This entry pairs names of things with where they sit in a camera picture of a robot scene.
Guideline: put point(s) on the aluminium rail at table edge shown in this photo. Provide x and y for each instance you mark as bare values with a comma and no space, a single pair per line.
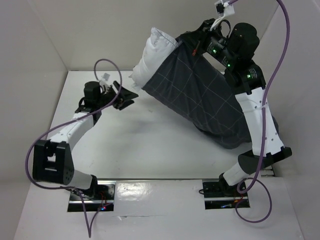
267,172

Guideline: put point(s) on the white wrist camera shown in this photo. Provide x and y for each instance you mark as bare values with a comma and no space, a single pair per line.
105,80
224,9

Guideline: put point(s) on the white pillow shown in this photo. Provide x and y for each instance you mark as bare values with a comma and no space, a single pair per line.
158,47

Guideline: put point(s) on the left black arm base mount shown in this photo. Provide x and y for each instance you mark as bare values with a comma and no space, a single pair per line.
103,200

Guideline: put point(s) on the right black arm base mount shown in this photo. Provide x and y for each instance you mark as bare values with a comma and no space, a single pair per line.
216,199

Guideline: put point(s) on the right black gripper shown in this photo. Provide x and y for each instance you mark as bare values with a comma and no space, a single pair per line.
200,37

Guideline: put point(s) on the dark grey checked pillowcase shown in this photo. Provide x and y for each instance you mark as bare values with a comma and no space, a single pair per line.
194,89

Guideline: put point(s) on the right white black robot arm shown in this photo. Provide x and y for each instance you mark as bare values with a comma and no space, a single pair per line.
246,81

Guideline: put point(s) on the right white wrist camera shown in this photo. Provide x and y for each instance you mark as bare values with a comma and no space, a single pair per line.
224,9

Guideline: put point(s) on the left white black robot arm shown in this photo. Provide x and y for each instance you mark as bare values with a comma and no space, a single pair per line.
52,158

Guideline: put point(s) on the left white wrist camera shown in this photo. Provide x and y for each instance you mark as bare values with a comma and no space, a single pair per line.
105,80

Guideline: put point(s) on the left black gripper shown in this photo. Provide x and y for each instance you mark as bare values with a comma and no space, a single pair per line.
123,99

